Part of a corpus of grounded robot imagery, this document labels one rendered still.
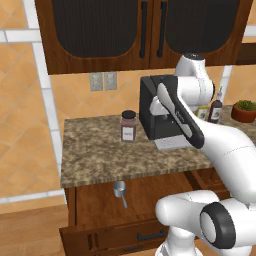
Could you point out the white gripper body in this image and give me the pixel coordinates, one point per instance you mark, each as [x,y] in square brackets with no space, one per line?
[156,107]

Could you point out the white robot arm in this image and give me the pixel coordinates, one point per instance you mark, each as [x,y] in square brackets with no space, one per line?
[226,150]

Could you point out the grey metal measuring cup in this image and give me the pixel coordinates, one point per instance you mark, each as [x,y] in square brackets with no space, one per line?
[119,189]

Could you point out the open wooden drawer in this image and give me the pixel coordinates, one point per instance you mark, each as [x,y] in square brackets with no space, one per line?
[110,213]

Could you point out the black coffee machine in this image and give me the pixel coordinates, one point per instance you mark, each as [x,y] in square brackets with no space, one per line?
[148,110]

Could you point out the brown spice jar black lid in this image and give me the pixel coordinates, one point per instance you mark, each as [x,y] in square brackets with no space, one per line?
[128,128]

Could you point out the dark glass bottle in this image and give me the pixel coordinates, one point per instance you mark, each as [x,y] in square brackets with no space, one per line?
[215,110]

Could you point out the wooden base cabinet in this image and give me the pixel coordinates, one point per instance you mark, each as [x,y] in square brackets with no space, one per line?
[206,180]

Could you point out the green plant in brown pot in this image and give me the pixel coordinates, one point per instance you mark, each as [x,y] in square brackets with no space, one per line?
[245,111]

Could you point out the wooden cupboard door dark pane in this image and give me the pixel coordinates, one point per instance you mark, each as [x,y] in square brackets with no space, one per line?
[200,23]
[96,30]

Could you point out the grey wall socket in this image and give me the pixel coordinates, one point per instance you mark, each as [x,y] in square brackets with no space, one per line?
[96,82]
[110,81]

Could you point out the dark wooden wall shelf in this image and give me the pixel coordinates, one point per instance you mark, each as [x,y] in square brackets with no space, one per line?
[246,53]

